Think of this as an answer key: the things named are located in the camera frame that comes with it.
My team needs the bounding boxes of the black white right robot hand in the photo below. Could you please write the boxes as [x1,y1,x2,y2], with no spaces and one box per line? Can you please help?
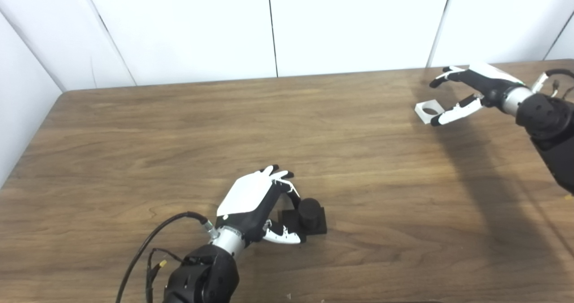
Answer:
[429,64,525,127]

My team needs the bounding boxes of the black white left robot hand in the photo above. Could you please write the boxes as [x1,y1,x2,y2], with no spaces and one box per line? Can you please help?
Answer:
[215,164,302,245]

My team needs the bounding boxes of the black peg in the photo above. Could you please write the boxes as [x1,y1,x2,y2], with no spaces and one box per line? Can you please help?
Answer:
[278,198,328,243]

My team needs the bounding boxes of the white square piece with hole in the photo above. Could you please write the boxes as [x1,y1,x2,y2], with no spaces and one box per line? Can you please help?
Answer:
[414,100,445,125]

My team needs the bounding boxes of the thin black right wrist wire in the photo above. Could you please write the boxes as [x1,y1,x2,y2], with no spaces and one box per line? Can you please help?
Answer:
[554,80,574,101]

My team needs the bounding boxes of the thick black left wrist cable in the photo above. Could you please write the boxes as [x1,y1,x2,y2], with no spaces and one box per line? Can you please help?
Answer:
[116,212,220,303]

